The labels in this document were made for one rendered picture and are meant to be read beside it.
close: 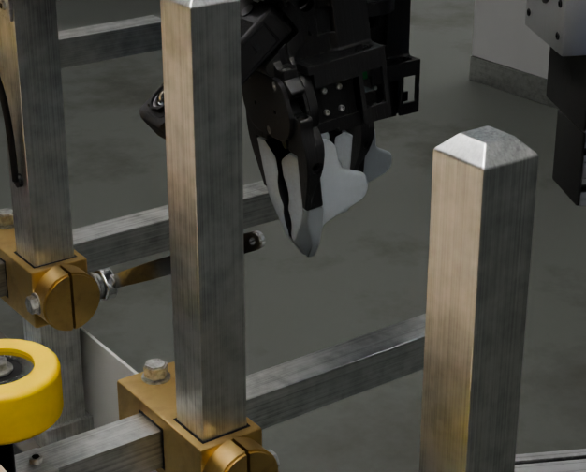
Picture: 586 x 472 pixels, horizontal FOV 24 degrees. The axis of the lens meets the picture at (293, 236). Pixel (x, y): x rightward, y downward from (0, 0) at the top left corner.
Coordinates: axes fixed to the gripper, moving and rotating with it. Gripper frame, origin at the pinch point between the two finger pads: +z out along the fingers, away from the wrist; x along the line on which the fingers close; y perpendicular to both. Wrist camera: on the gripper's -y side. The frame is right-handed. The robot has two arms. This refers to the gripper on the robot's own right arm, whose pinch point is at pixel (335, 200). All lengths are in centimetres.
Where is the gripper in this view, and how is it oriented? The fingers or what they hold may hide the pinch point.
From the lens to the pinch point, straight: 132.3
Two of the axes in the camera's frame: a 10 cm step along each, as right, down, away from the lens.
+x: -5.8, -3.3, 7.4
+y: 8.1, -2.4, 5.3
